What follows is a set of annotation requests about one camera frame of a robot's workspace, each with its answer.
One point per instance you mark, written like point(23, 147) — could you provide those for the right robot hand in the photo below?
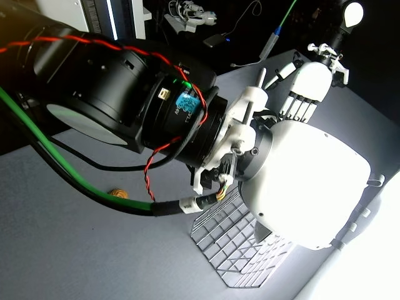
point(306, 187)

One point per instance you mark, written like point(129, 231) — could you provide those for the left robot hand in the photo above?
point(312, 81)

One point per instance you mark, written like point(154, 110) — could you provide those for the grey adapter dongle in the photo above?
point(269, 45)

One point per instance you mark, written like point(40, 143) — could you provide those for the black box with blue light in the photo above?
point(214, 40)

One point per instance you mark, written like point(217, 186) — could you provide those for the white gripper device on stand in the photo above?
point(193, 18)

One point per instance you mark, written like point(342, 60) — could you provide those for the brown swirl cookie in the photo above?
point(120, 193)

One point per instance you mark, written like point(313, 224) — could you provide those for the white cabinet with light strip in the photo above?
point(62, 12)

